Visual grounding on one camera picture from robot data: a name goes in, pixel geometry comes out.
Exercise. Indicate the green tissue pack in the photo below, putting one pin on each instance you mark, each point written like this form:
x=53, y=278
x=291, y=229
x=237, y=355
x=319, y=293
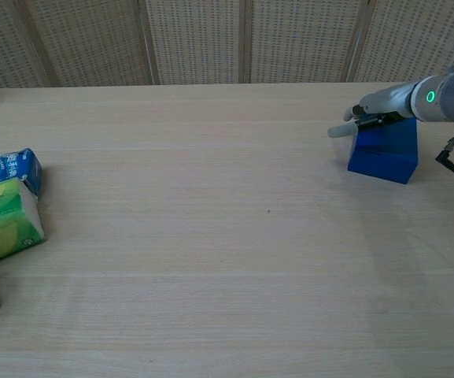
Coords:
x=2, y=220

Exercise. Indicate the blue cardboard box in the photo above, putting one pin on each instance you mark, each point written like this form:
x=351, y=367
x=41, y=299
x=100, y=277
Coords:
x=384, y=151

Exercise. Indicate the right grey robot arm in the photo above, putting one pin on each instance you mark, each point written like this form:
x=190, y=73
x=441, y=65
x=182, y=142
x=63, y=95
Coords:
x=451, y=96

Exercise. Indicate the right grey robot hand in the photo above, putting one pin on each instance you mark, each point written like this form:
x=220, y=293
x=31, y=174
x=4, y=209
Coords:
x=384, y=102

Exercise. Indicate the blue snack packet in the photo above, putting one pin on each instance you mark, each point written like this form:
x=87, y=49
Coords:
x=10, y=167

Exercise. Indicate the woven folding screen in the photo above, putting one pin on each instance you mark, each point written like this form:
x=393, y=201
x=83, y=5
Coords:
x=226, y=39

